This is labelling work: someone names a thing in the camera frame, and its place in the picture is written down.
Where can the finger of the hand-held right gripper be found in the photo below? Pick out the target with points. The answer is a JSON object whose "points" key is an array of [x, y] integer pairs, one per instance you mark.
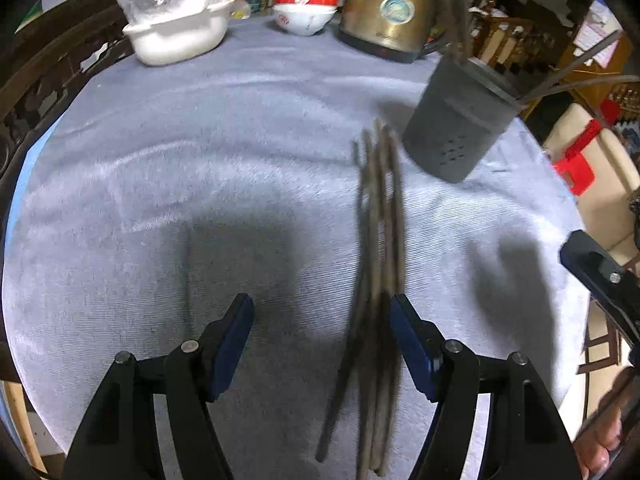
{"points": [[595, 270]]}

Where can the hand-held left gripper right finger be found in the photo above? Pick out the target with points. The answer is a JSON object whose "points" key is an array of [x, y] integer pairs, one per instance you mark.
{"points": [[410, 345]]}

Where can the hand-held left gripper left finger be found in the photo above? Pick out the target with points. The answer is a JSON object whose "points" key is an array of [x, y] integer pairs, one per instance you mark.
{"points": [[232, 340]]}

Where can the bundle of dark wooden chopsticks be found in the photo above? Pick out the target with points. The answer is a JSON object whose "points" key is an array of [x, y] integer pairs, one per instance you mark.
{"points": [[456, 40], [375, 260]]}

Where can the grey chopstick holder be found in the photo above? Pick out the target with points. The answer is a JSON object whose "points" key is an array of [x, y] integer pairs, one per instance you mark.
{"points": [[450, 125]]}

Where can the cream sofa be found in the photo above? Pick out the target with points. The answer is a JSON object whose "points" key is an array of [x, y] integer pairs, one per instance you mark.
{"points": [[605, 200]]}

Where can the red plastic child chair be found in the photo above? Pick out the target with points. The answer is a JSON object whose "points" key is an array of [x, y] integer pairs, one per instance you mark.
{"points": [[577, 170]]}

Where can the person's bare foot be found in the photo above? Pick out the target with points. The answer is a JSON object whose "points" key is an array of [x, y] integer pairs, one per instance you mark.
{"points": [[602, 435]]}

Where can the grey tablecloth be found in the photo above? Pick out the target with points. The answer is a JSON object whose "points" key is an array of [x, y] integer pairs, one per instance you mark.
{"points": [[200, 135]]}

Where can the wooden staircase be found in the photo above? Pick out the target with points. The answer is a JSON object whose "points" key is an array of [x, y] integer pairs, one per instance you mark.
{"points": [[505, 45]]}

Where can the blue table cover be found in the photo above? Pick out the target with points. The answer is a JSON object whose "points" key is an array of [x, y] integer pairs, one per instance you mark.
{"points": [[31, 157]]}

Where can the white ceramic pot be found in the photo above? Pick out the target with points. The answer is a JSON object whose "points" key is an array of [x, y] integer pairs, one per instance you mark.
{"points": [[175, 40]]}

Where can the white bowl with red mark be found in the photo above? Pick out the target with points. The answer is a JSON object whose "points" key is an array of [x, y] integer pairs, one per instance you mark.
{"points": [[302, 20]]}

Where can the golden electric kettle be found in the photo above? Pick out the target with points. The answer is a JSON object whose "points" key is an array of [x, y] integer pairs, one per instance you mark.
{"points": [[385, 5]]}

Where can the pink wall calendar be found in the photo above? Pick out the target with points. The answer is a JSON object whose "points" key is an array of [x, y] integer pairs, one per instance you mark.
{"points": [[597, 30]]}

